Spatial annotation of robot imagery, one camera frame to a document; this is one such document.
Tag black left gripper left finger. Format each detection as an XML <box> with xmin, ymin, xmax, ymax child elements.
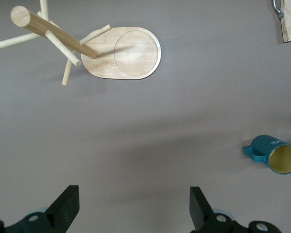
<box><xmin>0</xmin><ymin>185</ymin><xmax>80</xmax><ymax>233</ymax></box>

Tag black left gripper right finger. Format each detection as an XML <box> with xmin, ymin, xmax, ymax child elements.
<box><xmin>189</xmin><ymin>186</ymin><xmax>282</xmax><ymax>233</ymax></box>

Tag teal mug with yellow inside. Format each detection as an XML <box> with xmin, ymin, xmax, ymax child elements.
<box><xmin>243</xmin><ymin>134</ymin><xmax>291</xmax><ymax>175</ymax></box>

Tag wooden cup rack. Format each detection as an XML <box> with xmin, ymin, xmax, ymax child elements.
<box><xmin>0</xmin><ymin>0</ymin><xmax>162</xmax><ymax>85</ymax></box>

